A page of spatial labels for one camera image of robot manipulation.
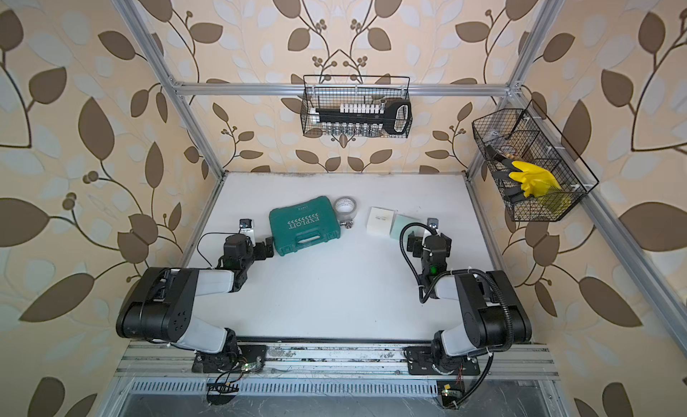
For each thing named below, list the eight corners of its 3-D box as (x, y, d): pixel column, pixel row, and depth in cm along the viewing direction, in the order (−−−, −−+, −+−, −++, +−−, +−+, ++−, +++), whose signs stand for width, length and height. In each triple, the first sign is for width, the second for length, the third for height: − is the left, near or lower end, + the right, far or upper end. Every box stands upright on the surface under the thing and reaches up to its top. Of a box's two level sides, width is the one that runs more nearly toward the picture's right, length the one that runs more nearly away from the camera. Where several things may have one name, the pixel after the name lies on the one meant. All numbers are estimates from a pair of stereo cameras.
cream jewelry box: (365, 232, 103) (365, 227, 100) (369, 210, 110) (370, 206, 107) (391, 236, 102) (392, 231, 99) (394, 214, 108) (395, 209, 106)
